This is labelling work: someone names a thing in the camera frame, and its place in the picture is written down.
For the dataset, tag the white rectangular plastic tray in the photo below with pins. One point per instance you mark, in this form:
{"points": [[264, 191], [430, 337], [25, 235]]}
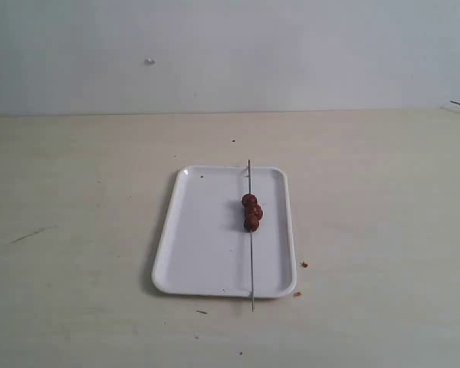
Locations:
{"points": [[204, 248]]}

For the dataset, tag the thin metal skewer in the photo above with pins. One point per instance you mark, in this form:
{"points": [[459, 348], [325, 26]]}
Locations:
{"points": [[250, 232]]}

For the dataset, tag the red meat piece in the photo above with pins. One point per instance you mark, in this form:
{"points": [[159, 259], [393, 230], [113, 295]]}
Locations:
{"points": [[254, 209], [249, 199], [251, 223]]}

